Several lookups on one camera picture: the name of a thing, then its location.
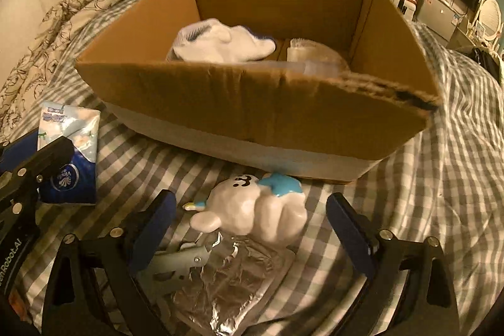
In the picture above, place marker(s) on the white appliance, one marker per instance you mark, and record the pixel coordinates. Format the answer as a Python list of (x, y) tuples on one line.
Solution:
[(395, 1)]

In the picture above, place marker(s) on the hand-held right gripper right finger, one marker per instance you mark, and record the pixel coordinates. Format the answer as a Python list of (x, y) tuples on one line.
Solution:
[(349, 231)]

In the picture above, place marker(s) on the blue and white tissue packet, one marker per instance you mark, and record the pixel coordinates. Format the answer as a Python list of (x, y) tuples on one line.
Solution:
[(76, 123)]

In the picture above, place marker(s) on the floral patterned pillow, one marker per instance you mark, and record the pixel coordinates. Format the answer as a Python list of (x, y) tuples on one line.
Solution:
[(59, 25)]

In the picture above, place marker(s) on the black bag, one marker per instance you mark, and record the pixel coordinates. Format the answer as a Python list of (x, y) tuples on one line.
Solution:
[(488, 62)]

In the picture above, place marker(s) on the white sock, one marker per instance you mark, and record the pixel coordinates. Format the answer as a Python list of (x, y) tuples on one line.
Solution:
[(220, 40)]

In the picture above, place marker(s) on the clear plastic bag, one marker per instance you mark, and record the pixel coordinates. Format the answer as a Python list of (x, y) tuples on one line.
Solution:
[(315, 52)]

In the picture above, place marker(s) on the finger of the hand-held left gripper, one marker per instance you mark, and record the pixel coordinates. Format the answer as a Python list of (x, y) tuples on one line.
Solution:
[(47, 159), (15, 155)]

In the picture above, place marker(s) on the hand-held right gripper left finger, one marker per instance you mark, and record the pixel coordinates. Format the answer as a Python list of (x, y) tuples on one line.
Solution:
[(154, 227)]

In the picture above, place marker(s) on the brown cardboard box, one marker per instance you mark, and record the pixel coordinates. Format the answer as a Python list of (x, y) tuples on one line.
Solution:
[(256, 103)]

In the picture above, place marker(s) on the grey cabinet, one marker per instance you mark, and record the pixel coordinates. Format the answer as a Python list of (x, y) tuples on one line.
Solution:
[(437, 15)]

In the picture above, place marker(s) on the silver foil packet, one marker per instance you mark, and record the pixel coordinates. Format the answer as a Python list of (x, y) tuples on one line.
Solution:
[(236, 281)]

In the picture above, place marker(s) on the white and blue squishy toy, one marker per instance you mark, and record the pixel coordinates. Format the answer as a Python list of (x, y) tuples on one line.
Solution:
[(244, 210)]

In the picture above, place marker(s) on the grey checked blanket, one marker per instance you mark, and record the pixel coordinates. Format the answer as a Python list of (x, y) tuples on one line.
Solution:
[(453, 162)]

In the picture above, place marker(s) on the white oval mirror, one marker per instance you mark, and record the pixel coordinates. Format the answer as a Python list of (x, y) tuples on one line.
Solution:
[(492, 19)]

